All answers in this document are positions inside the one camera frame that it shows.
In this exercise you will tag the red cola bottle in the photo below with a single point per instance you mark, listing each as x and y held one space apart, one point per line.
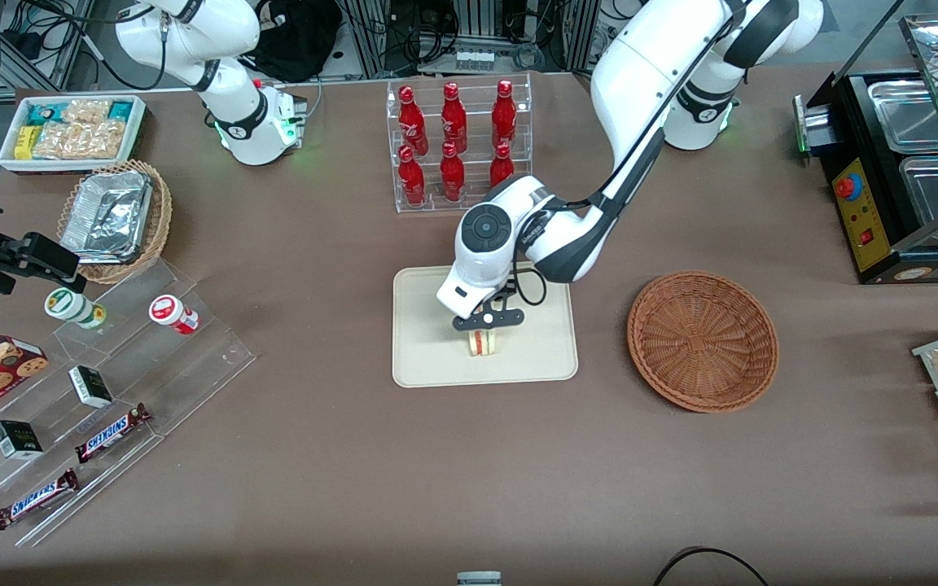
412 122
501 167
504 118
452 177
453 122
412 181

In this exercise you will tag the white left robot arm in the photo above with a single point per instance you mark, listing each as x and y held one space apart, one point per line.
640 73

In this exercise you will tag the light tan wicker basket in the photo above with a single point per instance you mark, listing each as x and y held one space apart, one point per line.
158 224

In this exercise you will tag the Snickers chocolate bar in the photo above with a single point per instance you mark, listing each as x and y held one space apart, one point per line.
36 499
113 433

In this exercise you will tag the clear cracker bag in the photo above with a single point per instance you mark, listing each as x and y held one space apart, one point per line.
86 111
105 140
60 142

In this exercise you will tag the red lidded yoghurt cup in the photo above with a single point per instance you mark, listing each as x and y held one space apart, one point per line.
172 313

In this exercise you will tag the yellow snack packet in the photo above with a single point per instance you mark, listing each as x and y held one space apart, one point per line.
24 143

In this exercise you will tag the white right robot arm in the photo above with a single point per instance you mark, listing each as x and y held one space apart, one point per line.
233 122

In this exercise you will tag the small black carton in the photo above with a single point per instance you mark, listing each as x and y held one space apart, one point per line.
90 387
17 439

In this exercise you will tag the aluminium foil tray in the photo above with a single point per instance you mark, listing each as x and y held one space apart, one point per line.
107 218

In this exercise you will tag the clear acrylic bottle rack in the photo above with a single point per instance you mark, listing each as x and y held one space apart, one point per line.
473 205

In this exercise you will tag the black hot food appliance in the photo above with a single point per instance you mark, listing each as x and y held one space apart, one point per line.
868 236

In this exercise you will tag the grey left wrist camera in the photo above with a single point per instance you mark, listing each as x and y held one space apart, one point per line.
459 299

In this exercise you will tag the white rectangular snack bin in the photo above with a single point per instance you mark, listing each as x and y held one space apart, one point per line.
9 159

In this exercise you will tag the small grey white device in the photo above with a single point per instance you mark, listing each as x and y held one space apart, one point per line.
479 579

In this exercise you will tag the green lidded yoghurt cup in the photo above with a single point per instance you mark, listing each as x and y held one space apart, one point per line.
70 306

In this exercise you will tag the brown round wicker basket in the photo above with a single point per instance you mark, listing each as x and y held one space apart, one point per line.
701 342

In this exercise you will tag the clear acrylic step display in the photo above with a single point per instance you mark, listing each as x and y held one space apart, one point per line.
184 366

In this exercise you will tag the black fabric bag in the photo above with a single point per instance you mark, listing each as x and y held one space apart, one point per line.
294 37

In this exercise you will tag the teal snack packet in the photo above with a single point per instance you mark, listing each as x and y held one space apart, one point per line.
44 113
119 111

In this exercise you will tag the triangular sandwich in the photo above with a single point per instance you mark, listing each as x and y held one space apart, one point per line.
484 346

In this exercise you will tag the beige plastic tray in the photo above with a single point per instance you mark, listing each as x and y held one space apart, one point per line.
432 358

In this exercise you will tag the white power strip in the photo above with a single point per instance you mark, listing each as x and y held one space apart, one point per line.
474 59

